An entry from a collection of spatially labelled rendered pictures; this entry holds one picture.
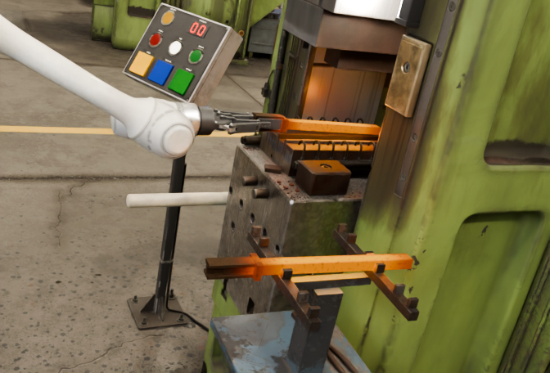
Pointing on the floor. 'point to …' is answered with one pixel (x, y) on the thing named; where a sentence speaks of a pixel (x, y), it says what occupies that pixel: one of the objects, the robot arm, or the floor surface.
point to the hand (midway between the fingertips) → (268, 122)
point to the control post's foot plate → (153, 321)
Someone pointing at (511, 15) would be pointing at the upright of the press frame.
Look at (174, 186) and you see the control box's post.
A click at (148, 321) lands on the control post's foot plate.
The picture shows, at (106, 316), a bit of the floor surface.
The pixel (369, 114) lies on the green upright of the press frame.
